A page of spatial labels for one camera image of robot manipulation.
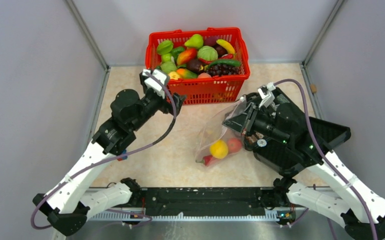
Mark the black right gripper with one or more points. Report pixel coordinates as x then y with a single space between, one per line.
243 122

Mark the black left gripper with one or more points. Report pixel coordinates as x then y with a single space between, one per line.
166 107

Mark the red apple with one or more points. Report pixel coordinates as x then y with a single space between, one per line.
234 145

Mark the clear zip top bag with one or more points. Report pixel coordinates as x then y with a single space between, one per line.
213 131

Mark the yellow apple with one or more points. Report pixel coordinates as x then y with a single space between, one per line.
219 149

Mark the red chili pepper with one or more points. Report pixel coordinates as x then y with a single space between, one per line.
207 160

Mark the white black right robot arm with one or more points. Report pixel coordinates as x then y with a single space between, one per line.
332 190

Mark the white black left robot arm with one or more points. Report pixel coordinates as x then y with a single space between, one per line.
67 206

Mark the black open tool case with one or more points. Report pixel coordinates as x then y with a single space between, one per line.
299 152

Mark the green cabbage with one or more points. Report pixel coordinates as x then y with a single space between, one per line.
168 67

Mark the red plastic shopping basket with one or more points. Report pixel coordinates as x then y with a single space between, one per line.
218 89

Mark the orange green mango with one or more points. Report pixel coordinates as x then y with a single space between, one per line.
185 56

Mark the dark purple grape bunch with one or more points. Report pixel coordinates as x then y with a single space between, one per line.
219 70

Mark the green cucumber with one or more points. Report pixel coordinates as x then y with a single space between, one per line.
228 62

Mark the red blue toy block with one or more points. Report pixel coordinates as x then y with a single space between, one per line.
122 156

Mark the green pear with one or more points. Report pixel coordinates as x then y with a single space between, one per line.
196 41

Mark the yellow banana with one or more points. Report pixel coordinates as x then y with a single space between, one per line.
227 46

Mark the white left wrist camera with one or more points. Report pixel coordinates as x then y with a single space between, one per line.
155 80

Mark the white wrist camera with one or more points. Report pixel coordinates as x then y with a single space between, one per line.
155 80
266 94

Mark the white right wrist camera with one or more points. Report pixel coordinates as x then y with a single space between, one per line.
266 94

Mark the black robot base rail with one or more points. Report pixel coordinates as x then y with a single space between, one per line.
214 203

